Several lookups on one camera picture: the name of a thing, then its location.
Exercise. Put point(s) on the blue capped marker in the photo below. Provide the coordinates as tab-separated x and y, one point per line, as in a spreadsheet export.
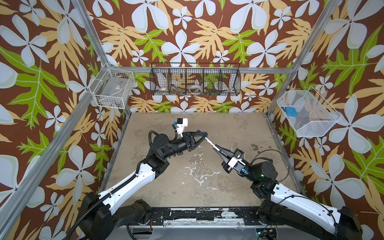
212	144

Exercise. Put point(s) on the blue object in basket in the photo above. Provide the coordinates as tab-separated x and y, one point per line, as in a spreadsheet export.
291	112

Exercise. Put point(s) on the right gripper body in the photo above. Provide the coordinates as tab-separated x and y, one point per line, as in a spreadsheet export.
229	157

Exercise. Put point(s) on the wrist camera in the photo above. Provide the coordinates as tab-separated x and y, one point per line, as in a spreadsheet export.
238	165
179	125

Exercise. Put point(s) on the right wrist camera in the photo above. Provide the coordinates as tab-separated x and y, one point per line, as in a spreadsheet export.
238	165

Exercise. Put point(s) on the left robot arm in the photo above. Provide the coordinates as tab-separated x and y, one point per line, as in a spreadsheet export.
96	216

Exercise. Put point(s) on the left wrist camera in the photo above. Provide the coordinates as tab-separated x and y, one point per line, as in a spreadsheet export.
179	125

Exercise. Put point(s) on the white mesh basket right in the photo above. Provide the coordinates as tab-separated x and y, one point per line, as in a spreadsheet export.
316	116

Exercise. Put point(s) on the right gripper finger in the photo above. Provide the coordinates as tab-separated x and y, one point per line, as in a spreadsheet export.
222	151
224	160

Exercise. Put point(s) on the white wire basket left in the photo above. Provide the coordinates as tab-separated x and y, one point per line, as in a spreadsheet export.
112	87

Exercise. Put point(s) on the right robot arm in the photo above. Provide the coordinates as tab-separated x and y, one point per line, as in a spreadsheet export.
283	206

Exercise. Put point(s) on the black wire basket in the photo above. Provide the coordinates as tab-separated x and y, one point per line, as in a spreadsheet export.
212	79

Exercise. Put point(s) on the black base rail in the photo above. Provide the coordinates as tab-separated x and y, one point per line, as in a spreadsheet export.
248	216

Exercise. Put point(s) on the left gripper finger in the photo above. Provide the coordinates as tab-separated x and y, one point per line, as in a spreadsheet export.
199	134
198	142

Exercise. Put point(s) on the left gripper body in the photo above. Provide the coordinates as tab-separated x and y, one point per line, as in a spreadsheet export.
189	146

